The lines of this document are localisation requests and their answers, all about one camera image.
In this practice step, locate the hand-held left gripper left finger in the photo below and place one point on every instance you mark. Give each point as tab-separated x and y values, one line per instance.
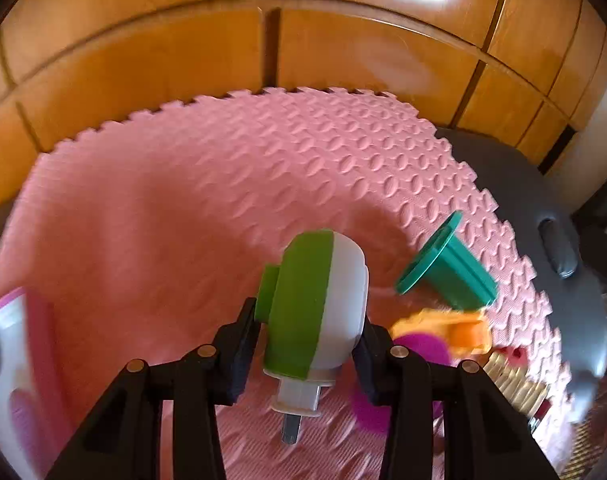
238	360

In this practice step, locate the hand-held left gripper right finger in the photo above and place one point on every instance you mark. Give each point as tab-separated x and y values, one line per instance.
368	365

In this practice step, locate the green and white plastic device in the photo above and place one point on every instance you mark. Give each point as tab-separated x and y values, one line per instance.
303	305

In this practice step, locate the pink cardboard box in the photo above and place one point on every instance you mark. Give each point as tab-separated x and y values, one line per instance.
8	340

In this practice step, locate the magenta hat-shaped plastic piece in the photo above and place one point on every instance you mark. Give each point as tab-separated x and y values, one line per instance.
426	346

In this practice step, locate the orange linked toy cubes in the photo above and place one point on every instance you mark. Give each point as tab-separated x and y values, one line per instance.
468	335

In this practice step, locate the teal plastic funnel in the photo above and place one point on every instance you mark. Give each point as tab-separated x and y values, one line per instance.
458	275

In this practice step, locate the gold ribbed object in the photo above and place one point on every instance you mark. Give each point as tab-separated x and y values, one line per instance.
516	385

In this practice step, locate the pink foam puzzle mat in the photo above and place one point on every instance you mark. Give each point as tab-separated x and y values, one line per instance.
183	210

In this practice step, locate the wooden panelled wardrobe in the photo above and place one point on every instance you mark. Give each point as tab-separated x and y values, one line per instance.
183	45

